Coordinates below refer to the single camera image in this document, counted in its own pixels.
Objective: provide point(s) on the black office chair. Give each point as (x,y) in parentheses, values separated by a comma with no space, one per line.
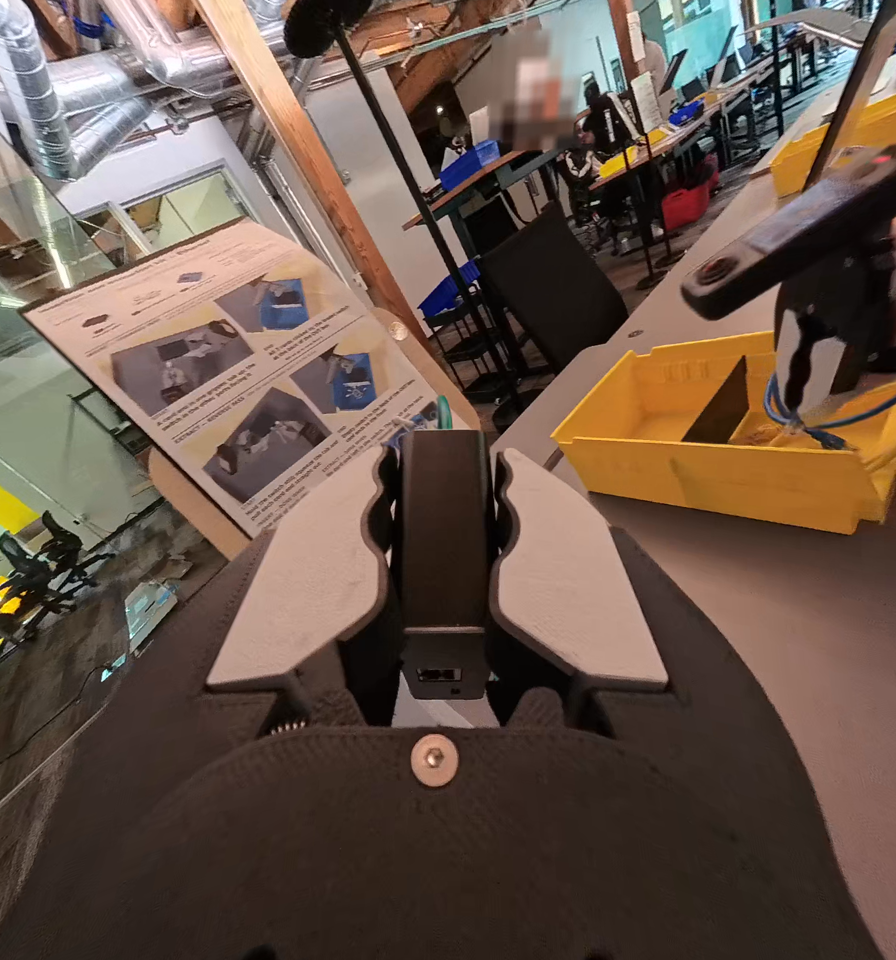
(553,292)

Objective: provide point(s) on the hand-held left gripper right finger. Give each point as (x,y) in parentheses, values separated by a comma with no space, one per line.
(568,585)

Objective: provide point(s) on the black network switch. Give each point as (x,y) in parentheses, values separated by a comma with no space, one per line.
(444,525)

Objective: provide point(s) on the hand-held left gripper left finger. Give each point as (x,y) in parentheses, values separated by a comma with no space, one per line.
(305,585)

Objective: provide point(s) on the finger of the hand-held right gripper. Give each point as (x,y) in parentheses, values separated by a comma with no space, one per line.
(790,352)
(834,375)

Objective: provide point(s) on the wooden top desk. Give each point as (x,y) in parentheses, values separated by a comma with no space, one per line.
(493,169)

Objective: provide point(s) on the cluster of silver ducts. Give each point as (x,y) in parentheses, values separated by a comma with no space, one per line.
(95,127)

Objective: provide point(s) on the blue plastic bin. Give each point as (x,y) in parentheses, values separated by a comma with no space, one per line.
(448,292)
(478,165)

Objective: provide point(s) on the grey slanted board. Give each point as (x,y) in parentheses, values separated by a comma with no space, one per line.
(852,97)

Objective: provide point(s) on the dark bin divider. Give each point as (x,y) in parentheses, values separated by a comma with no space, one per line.
(717,405)

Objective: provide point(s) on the printed instruction poster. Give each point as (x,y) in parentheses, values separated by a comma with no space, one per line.
(230,360)

